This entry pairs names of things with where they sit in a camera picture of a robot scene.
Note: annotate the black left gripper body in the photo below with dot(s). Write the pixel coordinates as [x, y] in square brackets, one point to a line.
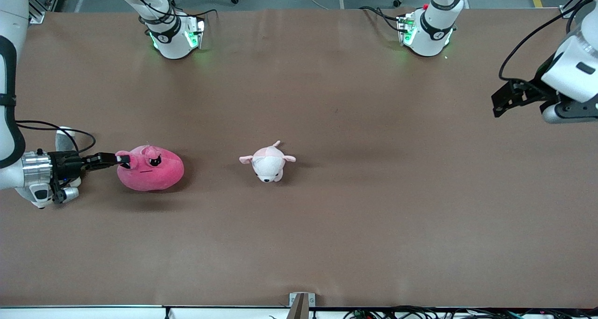
[534, 88]

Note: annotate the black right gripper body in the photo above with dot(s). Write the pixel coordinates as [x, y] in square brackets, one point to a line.
[64, 162]

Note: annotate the hot pink round plush toy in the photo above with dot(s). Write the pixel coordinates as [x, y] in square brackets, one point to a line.
[154, 176]

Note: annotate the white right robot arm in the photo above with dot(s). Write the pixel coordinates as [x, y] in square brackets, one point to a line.
[9, 20]

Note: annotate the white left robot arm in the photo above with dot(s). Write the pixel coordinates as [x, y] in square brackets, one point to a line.
[432, 29]

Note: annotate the pale pink plush pig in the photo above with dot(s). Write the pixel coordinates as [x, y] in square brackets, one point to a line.
[268, 165]

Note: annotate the aluminium extrusion frame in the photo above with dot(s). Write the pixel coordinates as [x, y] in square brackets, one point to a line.
[567, 8]
[39, 8]

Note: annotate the white table edge rail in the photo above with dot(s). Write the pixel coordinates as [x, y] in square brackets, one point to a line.
[93, 313]

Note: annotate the brown post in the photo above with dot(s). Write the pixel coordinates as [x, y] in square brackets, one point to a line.
[299, 309]

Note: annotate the grey metal bracket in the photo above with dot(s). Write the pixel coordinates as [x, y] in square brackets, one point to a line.
[310, 299]

